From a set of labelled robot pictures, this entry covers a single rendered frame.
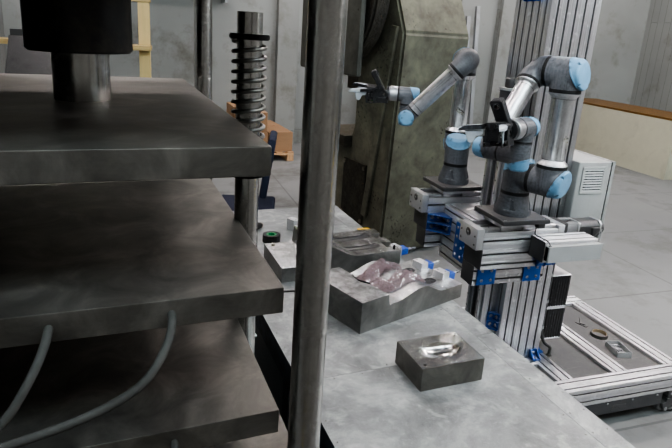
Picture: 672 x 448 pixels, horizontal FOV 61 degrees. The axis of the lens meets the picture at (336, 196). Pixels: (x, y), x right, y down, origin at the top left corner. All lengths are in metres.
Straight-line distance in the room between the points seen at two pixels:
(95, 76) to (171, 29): 7.16
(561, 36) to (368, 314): 1.44
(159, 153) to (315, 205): 0.25
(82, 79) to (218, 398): 0.73
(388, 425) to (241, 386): 0.46
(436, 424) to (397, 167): 3.06
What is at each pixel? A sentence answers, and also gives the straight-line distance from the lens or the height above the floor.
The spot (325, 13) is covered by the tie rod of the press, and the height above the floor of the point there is 1.75.
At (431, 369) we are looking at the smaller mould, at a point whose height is 0.87.
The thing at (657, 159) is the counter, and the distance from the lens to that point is 9.29.
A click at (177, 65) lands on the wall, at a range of 8.54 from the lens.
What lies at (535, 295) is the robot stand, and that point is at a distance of 2.93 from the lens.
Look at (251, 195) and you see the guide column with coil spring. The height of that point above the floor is 1.35.
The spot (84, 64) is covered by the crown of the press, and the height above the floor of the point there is 1.62.
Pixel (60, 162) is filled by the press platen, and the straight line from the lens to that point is 0.89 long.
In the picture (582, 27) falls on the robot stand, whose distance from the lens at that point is 2.69.
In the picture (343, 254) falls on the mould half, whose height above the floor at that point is 0.89.
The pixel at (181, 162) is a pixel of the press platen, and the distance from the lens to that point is 0.89.
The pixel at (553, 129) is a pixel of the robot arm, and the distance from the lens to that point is 2.33.
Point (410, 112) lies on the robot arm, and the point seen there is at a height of 1.37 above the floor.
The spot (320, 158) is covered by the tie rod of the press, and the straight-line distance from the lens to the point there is 0.88.
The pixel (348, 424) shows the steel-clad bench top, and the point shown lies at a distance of 1.50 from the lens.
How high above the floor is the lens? 1.72
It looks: 16 degrees down
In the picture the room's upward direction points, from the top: 4 degrees clockwise
